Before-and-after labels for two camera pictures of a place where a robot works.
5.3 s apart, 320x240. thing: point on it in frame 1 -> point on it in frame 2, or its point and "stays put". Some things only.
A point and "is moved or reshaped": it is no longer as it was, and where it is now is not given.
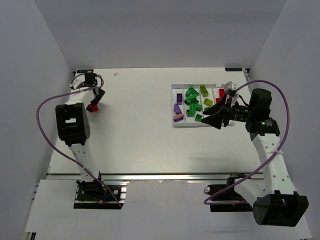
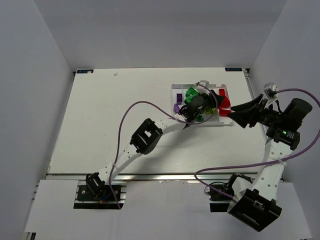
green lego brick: x=198 y=118 stays put
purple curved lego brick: x=177 y=109 stays put
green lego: x=188 y=101 stays put
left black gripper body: x=97 y=94 -> x=208 y=100
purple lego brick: x=179 y=98 stays put
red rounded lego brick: x=92 y=108 is moved or reshaped
